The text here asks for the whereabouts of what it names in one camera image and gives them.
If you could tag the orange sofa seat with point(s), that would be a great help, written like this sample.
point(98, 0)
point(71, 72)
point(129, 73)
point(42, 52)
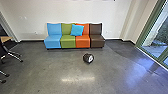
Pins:
point(83, 42)

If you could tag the blue sofa seat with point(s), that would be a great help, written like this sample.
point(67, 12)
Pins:
point(52, 42)

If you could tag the brown sofa seat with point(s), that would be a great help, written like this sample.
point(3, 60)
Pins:
point(97, 42)

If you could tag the green window frame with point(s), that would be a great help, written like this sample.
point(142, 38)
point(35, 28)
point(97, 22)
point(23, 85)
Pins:
point(146, 31)

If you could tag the blue square cushion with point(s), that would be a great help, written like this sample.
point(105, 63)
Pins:
point(77, 30)

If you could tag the black plastic trash bag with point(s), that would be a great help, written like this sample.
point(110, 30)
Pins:
point(88, 58)

